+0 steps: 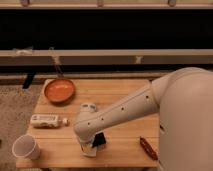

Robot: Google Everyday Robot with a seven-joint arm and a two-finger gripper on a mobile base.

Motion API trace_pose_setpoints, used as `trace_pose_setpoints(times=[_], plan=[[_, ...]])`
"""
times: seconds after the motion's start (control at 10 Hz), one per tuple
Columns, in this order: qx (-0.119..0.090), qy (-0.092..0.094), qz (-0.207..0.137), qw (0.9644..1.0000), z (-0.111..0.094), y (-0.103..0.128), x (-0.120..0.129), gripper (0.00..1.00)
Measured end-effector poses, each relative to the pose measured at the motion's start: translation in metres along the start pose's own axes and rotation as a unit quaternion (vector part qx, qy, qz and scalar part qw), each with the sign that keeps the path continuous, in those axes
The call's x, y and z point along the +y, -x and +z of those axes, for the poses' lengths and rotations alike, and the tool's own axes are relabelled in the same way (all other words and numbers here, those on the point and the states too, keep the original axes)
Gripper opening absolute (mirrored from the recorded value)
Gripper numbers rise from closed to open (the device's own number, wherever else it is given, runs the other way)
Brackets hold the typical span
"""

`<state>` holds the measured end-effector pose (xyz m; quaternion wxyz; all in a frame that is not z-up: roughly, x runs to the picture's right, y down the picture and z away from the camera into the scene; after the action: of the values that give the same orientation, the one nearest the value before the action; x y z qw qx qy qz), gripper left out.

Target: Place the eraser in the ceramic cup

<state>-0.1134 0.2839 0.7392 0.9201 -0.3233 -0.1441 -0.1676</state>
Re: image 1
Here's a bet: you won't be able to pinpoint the black eraser block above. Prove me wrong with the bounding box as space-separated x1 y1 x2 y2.
92 132 106 147

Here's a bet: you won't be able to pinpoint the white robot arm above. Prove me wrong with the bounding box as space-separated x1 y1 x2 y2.
74 67 213 171

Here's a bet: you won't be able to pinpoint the white ceramic cup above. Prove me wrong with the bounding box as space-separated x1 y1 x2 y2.
12 134 41 160

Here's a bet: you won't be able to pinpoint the wooden table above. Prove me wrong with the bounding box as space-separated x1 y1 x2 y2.
16 79 158 169

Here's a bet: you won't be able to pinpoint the white plastic bottle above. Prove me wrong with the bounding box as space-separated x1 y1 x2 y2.
30 114 69 128

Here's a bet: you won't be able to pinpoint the orange frying pan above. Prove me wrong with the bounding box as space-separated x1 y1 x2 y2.
44 47 75 103

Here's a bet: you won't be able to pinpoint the red brown marker pen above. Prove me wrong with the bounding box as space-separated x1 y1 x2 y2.
140 137 158 161

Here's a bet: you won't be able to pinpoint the grey metal rail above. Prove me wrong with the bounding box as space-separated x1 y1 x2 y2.
0 49 213 66

